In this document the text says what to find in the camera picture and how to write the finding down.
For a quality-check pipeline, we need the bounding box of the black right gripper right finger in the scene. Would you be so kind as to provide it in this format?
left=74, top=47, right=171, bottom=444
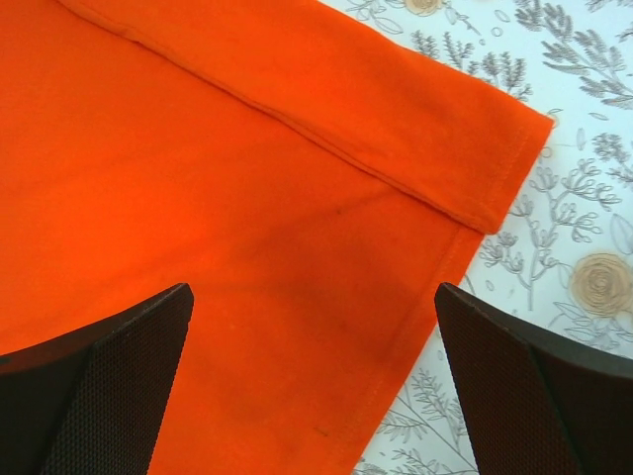
left=434, top=283, right=632, bottom=475

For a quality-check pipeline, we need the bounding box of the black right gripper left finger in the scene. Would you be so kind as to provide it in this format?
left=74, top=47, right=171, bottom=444
left=1, top=283, right=194, bottom=475

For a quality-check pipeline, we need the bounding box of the orange t shirt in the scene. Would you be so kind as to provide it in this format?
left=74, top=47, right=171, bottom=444
left=1, top=1, right=552, bottom=474

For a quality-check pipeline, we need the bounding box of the floral patterned table mat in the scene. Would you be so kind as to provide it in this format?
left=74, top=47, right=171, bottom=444
left=340, top=0, right=633, bottom=475

